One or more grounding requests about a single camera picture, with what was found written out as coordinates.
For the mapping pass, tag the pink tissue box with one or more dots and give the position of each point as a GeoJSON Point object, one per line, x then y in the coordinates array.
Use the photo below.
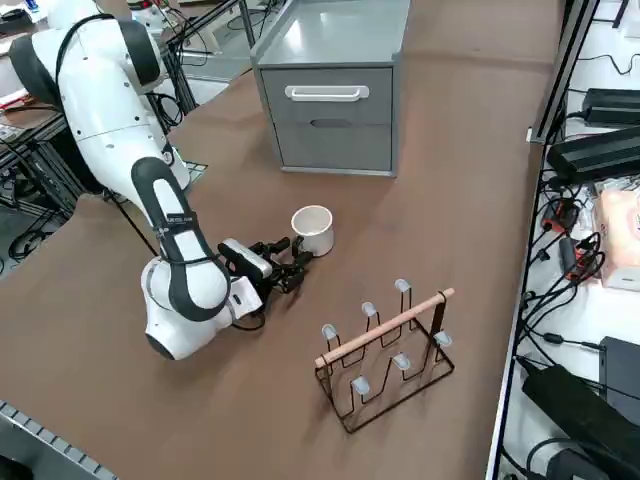
{"type": "Point", "coordinates": [622, 235]}

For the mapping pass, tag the black box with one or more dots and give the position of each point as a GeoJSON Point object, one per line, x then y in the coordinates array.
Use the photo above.
{"type": "Point", "coordinates": [622, 360]}

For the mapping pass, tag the red black connector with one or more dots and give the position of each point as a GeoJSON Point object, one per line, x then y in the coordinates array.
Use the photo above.
{"type": "Point", "coordinates": [562, 212]}
{"type": "Point", "coordinates": [567, 255]}

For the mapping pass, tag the gray drawer with recessed grip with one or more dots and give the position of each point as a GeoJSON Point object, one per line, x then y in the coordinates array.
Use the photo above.
{"type": "Point", "coordinates": [330, 147]}

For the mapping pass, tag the gray metal cabinet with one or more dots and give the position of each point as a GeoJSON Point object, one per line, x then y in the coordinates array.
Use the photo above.
{"type": "Point", "coordinates": [340, 30]}

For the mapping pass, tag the wooden block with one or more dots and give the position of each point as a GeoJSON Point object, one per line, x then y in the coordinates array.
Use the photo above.
{"type": "Point", "coordinates": [6, 46]}

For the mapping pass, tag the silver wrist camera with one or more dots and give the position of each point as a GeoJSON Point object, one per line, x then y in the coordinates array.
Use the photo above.
{"type": "Point", "coordinates": [247, 260]}

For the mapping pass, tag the large black power brick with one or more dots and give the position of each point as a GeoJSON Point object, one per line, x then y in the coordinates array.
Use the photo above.
{"type": "Point", "coordinates": [575, 410]}

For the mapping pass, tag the aluminium post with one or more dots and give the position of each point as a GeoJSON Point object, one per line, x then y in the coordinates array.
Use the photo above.
{"type": "Point", "coordinates": [560, 75]}

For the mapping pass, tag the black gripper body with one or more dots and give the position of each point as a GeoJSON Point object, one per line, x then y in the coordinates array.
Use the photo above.
{"type": "Point", "coordinates": [270, 287]}

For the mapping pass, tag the flat red object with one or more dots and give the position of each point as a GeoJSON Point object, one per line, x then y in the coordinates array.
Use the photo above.
{"type": "Point", "coordinates": [12, 99]}

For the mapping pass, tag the black power adapter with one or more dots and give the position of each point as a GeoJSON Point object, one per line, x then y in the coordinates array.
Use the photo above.
{"type": "Point", "coordinates": [615, 107]}

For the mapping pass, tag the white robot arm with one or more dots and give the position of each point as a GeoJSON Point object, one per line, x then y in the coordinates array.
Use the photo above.
{"type": "Point", "coordinates": [100, 100]}

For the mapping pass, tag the toothed aluminium profile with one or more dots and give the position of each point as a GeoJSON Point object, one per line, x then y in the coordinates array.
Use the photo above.
{"type": "Point", "coordinates": [25, 450]}

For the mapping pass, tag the long dark power brick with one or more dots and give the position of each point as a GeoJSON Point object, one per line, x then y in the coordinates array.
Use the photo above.
{"type": "Point", "coordinates": [595, 155]}

